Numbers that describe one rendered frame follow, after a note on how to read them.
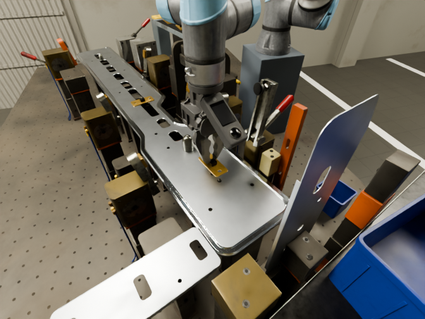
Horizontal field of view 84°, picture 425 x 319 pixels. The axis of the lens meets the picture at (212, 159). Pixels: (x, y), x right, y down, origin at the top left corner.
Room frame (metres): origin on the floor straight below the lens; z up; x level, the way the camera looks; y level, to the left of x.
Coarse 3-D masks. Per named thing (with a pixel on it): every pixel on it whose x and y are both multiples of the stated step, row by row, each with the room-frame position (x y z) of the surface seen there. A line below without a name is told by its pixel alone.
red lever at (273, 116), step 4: (288, 96) 0.58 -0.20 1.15; (292, 96) 0.58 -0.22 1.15; (284, 100) 0.57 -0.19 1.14; (288, 100) 0.57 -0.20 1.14; (292, 100) 0.57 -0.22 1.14; (280, 104) 0.56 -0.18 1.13; (284, 104) 0.56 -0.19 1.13; (288, 104) 0.56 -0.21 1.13; (276, 108) 0.56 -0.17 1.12; (280, 108) 0.55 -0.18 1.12; (284, 108) 0.55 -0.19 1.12; (276, 112) 0.55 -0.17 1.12; (280, 112) 0.55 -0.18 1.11; (268, 116) 0.55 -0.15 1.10; (272, 116) 0.54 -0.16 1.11; (276, 116) 0.54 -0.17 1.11; (268, 120) 0.53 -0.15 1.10; (272, 120) 0.53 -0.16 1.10; (268, 124) 0.53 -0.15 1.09; (252, 136) 0.51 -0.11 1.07
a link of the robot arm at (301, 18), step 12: (300, 0) 0.96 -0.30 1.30; (312, 0) 0.92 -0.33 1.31; (324, 0) 0.92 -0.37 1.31; (336, 0) 0.94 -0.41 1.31; (300, 12) 0.97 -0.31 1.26; (312, 12) 0.93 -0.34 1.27; (324, 12) 0.93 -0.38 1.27; (300, 24) 0.99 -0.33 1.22; (312, 24) 0.96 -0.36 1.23; (324, 24) 0.93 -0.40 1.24
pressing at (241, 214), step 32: (96, 64) 1.17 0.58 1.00; (128, 64) 1.17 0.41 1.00; (128, 96) 0.85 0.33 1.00; (160, 96) 0.85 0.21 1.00; (160, 128) 0.63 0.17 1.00; (160, 160) 0.48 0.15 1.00; (192, 160) 0.48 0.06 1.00; (224, 160) 0.48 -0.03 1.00; (192, 192) 0.37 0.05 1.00; (224, 192) 0.37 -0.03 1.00; (256, 192) 0.37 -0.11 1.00; (224, 224) 0.28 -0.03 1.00; (256, 224) 0.28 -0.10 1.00; (224, 256) 0.21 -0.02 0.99
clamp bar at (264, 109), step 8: (264, 80) 0.53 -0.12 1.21; (272, 80) 0.53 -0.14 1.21; (256, 88) 0.50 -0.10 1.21; (264, 88) 0.51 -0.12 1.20; (272, 88) 0.50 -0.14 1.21; (264, 96) 0.52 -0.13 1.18; (272, 96) 0.51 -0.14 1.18; (256, 104) 0.52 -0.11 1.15; (264, 104) 0.50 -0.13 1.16; (256, 112) 0.52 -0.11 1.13; (264, 112) 0.50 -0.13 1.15; (256, 120) 0.52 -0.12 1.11; (264, 120) 0.50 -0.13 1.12; (256, 128) 0.51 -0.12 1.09; (264, 128) 0.50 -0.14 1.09; (248, 136) 0.51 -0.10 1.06; (256, 136) 0.49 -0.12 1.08
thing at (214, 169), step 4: (200, 160) 0.44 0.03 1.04; (212, 160) 0.43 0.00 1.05; (216, 160) 0.44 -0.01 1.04; (204, 164) 0.43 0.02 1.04; (208, 164) 0.43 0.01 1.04; (212, 164) 0.42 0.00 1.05; (216, 164) 0.43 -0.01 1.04; (220, 164) 0.43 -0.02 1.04; (208, 168) 0.41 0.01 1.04; (212, 168) 0.41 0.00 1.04; (216, 168) 0.41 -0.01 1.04; (220, 168) 0.41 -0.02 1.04; (224, 168) 0.41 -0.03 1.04; (212, 172) 0.40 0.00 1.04; (216, 172) 0.40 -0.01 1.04; (220, 172) 0.40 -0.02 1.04; (224, 172) 0.40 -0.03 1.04; (216, 176) 0.39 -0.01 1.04
